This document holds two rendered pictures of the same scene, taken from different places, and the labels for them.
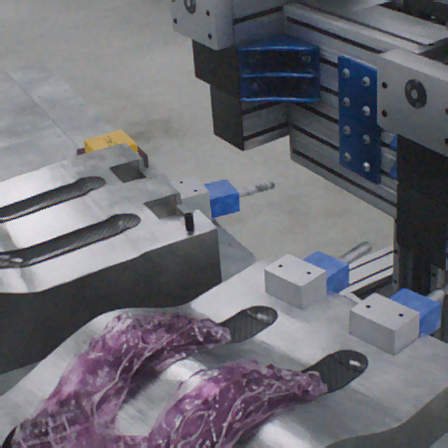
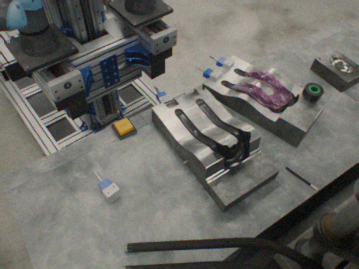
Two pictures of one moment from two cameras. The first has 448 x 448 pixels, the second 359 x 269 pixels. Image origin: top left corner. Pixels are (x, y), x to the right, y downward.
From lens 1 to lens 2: 1.60 m
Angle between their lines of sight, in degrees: 76
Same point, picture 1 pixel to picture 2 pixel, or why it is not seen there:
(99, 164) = (166, 111)
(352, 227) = not seen: outside the picture
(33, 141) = (99, 158)
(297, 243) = not seen: outside the picture
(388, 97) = (158, 46)
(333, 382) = (242, 73)
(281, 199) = not seen: outside the picture
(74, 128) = (90, 147)
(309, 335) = (230, 76)
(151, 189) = (182, 98)
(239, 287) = (214, 86)
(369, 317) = (231, 63)
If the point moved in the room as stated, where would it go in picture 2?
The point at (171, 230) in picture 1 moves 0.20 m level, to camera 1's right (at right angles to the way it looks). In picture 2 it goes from (204, 92) to (192, 61)
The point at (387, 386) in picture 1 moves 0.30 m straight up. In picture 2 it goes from (242, 66) to (257, 10)
